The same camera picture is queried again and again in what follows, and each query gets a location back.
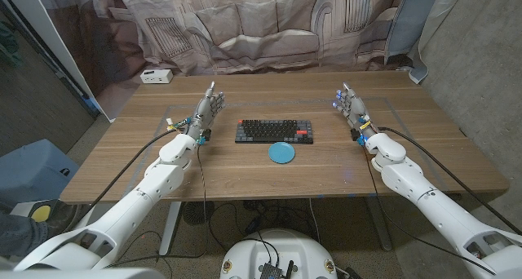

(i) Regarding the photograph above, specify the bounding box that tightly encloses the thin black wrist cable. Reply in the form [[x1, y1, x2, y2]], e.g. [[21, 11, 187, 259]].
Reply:
[[108, 142, 208, 268], [361, 144, 498, 277]]

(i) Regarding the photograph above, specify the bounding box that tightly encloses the thin black left wrist cable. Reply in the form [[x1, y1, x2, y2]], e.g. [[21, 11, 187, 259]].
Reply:
[[108, 142, 208, 268]]

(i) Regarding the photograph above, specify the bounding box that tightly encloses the white floor cable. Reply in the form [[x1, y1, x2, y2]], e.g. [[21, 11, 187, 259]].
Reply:
[[308, 198, 321, 243]]

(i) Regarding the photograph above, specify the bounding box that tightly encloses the grey table leg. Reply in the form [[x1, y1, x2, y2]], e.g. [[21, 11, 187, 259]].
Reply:
[[365, 197, 393, 251]]

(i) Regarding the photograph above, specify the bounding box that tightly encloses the white partition panel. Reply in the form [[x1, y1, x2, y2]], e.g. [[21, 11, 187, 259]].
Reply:
[[0, 0, 116, 123]]

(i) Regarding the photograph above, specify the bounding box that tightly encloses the black electronics box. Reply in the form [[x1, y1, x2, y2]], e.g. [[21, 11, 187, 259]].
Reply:
[[259, 262, 283, 279]]

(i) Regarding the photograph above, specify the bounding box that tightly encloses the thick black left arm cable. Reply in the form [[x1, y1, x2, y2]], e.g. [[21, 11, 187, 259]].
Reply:
[[79, 126, 191, 223]]

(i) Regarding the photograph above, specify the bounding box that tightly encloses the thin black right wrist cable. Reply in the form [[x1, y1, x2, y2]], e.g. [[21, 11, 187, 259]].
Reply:
[[361, 144, 498, 277]]

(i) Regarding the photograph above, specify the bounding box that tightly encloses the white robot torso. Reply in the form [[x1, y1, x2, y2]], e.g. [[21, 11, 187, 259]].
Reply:
[[219, 228, 338, 279]]

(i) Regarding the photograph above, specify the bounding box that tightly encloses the white power box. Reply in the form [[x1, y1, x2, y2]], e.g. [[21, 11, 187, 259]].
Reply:
[[139, 69, 174, 85]]

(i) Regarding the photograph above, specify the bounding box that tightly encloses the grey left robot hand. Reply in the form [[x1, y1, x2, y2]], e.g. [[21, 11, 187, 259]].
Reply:
[[185, 81, 226, 144]]

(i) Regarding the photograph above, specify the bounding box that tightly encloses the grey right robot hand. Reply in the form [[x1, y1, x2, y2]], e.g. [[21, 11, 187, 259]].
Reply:
[[332, 82, 378, 144]]

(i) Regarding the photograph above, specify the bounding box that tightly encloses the blue plastic bin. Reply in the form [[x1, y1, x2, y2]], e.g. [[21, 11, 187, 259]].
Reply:
[[0, 139, 81, 209]]

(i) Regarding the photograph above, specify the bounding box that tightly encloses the blue round coaster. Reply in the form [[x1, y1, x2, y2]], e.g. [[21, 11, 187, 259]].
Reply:
[[268, 141, 296, 165]]

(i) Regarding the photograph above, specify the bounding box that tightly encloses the white pedal base plate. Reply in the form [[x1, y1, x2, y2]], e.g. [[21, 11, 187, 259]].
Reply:
[[8, 199, 42, 219]]

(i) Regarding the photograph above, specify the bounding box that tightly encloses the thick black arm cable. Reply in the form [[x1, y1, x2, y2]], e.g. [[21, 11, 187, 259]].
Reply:
[[378, 126, 522, 236], [79, 126, 191, 223]]

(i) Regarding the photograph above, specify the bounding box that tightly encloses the person leg in jeans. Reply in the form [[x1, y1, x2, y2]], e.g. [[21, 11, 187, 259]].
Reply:
[[0, 201, 82, 259]]

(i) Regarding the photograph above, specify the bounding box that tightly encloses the white cloth sheet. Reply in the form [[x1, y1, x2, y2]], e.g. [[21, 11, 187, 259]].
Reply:
[[407, 0, 468, 85]]

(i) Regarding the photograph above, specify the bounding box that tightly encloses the yellow black foot pedal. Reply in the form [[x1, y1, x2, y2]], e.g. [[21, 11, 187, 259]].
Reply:
[[30, 204, 52, 224]]

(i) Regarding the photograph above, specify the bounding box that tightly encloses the black round floor fan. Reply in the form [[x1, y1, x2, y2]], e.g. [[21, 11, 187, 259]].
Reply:
[[182, 200, 215, 226]]

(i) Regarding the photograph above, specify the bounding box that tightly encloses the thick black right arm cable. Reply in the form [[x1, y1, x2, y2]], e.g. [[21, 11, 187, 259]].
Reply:
[[378, 126, 522, 236]]

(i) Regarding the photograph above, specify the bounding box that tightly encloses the printed sofa backdrop cloth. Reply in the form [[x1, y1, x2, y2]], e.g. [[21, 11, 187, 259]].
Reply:
[[32, 0, 445, 123]]

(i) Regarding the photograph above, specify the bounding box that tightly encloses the white table leg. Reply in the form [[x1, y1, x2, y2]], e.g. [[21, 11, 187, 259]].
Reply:
[[157, 201, 183, 256]]

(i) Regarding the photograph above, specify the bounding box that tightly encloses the black mechanical keyboard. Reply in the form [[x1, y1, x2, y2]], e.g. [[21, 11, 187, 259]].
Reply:
[[234, 119, 315, 145]]

